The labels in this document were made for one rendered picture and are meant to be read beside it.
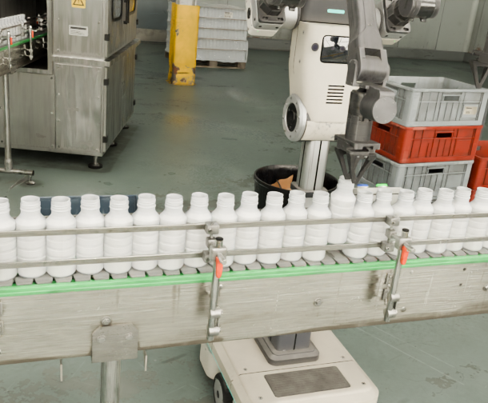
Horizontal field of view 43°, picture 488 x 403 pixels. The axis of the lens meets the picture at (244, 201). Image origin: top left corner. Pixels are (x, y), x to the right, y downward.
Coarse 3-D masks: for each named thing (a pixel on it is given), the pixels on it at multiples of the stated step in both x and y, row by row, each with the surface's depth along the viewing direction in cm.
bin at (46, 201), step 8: (40, 200) 180; (48, 200) 181; (72, 200) 183; (80, 200) 184; (104, 200) 186; (128, 200) 189; (136, 200) 188; (48, 208) 182; (72, 208) 184; (80, 208) 185; (104, 208) 187; (128, 208) 190; (136, 208) 188; (144, 352) 152; (144, 360) 152; (144, 368) 152
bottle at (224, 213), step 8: (224, 200) 133; (232, 200) 134; (216, 208) 136; (224, 208) 134; (232, 208) 135; (216, 216) 134; (224, 216) 134; (232, 216) 134; (224, 232) 134; (232, 232) 136; (224, 240) 135; (232, 240) 136; (232, 248) 137; (232, 256) 138
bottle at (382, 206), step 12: (384, 192) 151; (372, 204) 150; (384, 204) 148; (384, 216) 148; (372, 228) 150; (384, 228) 149; (372, 240) 151; (384, 240) 151; (372, 252) 151; (384, 252) 152
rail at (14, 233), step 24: (48, 216) 127; (408, 216) 149; (432, 216) 151; (456, 216) 154; (480, 216) 156; (432, 240) 154; (456, 240) 157; (480, 240) 159; (0, 264) 120; (24, 264) 122; (48, 264) 124; (72, 264) 125
